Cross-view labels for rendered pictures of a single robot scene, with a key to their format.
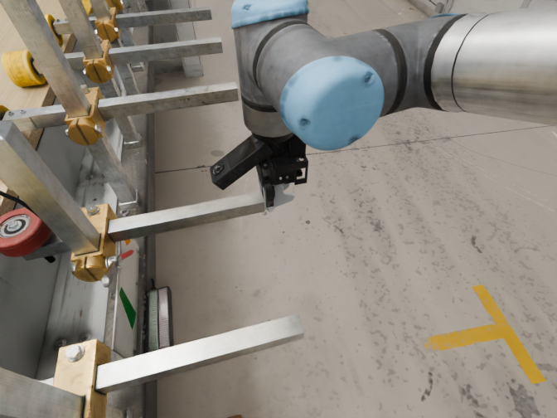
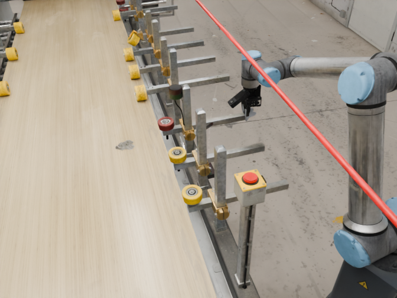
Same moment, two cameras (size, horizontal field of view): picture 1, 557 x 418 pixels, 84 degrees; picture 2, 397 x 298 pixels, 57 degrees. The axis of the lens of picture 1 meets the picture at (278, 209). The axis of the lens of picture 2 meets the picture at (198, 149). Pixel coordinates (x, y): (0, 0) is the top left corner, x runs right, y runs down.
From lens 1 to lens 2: 1.35 m
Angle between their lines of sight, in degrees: 11
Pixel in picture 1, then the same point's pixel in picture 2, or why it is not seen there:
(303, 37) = (262, 62)
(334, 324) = (276, 213)
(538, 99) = (305, 73)
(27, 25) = (173, 59)
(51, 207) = (188, 109)
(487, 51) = (298, 65)
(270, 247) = (231, 176)
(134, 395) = not seen: hidden behind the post
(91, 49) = (166, 63)
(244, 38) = (246, 62)
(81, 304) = not seen: hidden behind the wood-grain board
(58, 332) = not seen: hidden behind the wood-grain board
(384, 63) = (280, 67)
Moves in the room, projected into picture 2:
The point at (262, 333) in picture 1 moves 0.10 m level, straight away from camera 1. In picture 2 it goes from (251, 146) to (246, 134)
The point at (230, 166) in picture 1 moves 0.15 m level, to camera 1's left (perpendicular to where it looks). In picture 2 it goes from (236, 99) to (205, 100)
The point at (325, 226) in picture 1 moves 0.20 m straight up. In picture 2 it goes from (266, 163) to (268, 143)
